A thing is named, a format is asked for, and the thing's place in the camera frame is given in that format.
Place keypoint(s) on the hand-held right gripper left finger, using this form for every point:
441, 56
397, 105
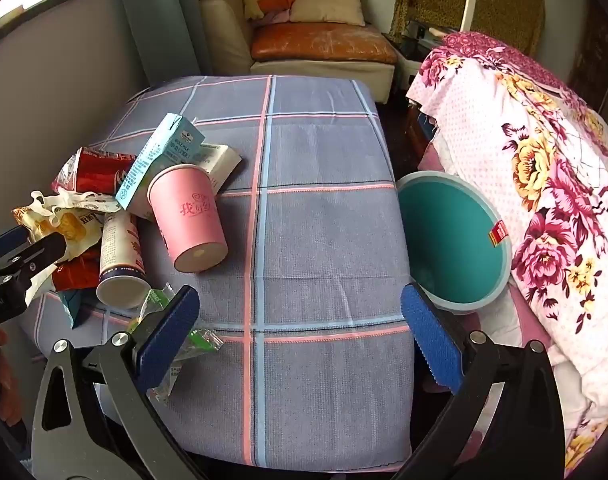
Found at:
168, 335

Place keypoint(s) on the light blue milk carton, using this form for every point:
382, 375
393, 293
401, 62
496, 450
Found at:
153, 160

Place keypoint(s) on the blue plaid tablecloth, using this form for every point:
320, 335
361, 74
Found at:
324, 240

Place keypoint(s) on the white red-printed paper cup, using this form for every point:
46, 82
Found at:
118, 250

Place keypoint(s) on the white flat carton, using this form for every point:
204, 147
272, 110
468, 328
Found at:
221, 162

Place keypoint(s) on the clear green plastic wrapper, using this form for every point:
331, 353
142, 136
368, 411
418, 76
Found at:
203, 340

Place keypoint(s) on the orange seat cushion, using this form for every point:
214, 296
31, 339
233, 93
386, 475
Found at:
324, 42

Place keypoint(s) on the small red wrapper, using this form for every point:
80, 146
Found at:
76, 275

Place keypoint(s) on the pink paper cup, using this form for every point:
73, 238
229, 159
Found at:
188, 215

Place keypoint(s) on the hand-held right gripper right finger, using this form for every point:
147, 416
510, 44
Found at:
434, 340

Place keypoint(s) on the pink floral blanket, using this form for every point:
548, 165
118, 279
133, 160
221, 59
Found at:
549, 170

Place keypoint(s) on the yellow snack packet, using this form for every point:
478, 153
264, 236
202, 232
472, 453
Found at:
68, 225

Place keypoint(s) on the cream sofa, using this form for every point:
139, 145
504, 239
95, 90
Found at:
228, 35

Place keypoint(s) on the beige pillow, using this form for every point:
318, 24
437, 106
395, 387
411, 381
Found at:
329, 5

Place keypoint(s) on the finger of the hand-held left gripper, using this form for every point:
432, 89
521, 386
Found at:
6, 244
41, 255

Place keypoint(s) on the grey curtain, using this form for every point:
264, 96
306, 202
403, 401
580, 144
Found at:
148, 20

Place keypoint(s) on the teal plastic bin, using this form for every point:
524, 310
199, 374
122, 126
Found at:
444, 240

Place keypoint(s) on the dark wooden cabinet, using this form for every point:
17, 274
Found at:
599, 60

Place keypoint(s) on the red snack packet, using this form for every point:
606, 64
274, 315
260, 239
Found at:
96, 175

